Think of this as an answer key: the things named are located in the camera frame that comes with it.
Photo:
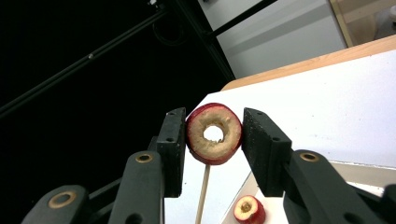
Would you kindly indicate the light wooden desk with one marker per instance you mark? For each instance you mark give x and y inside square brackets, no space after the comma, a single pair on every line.
[367,18]

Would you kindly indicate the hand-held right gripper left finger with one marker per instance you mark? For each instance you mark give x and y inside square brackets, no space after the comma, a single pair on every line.
[172,155]

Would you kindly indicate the white board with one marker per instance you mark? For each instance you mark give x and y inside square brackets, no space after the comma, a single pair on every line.
[327,118]

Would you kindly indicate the thin wooden skewer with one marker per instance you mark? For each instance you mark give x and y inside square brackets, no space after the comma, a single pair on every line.
[203,193]

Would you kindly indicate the white cabinet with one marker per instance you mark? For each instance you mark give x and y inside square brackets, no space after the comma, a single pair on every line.
[274,40]

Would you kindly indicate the red hawthorn slice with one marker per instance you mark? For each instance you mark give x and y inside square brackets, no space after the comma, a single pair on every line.
[199,146]
[253,214]

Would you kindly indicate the wooden table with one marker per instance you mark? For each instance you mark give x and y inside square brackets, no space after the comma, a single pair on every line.
[311,63]

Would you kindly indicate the black metal frame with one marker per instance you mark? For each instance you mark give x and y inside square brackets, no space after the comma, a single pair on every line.
[93,56]

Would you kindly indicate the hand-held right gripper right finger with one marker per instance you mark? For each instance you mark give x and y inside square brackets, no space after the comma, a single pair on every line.
[264,149]

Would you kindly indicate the clear square tray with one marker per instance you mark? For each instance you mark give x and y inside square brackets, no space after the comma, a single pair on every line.
[355,175]

